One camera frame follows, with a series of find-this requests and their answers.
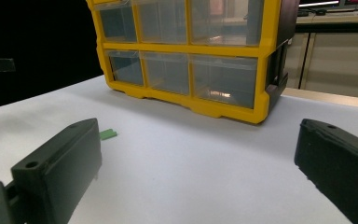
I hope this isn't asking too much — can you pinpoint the clear plastic drawer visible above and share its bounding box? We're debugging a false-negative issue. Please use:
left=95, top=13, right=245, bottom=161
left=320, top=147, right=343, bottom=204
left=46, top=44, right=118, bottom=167
left=96, top=2, right=138, bottom=44

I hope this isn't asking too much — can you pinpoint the beige desk with black edge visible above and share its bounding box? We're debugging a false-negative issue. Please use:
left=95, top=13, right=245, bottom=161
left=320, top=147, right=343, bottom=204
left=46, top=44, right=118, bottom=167
left=283, top=0, right=358, bottom=101

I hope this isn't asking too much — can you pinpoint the yellow black drawer organizer cabinet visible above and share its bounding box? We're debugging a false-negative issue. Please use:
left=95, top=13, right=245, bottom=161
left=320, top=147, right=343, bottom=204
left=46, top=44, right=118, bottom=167
left=86, top=0, right=301, bottom=125

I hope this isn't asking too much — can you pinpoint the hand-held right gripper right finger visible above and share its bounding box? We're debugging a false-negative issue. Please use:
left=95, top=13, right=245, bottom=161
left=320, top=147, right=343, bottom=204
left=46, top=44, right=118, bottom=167
left=294, top=118, right=358, bottom=224

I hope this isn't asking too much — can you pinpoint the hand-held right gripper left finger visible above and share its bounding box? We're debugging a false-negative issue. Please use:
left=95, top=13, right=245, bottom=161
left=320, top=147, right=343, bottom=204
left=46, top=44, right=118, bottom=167
left=10, top=117, right=103, bottom=224

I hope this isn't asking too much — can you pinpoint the grid of clear drawers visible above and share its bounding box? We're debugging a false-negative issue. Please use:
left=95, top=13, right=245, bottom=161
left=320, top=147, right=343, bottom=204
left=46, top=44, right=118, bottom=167
left=96, top=0, right=265, bottom=110

